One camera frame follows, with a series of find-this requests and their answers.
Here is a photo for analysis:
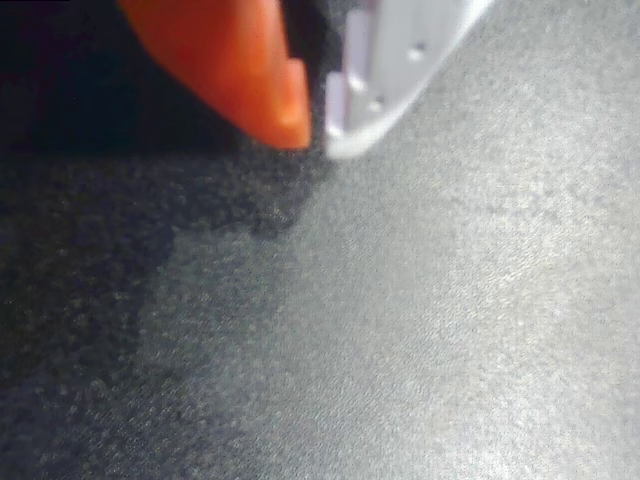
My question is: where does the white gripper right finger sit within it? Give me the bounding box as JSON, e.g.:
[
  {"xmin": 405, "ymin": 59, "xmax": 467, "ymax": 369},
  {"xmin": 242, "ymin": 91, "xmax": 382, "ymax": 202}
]
[{"xmin": 323, "ymin": 0, "xmax": 495, "ymax": 160}]

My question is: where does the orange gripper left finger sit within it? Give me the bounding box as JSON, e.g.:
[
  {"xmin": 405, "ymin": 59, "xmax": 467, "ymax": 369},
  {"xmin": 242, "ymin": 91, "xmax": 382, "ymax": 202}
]
[{"xmin": 116, "ymin": 0, "xmax": 313, "ymax": 151}]

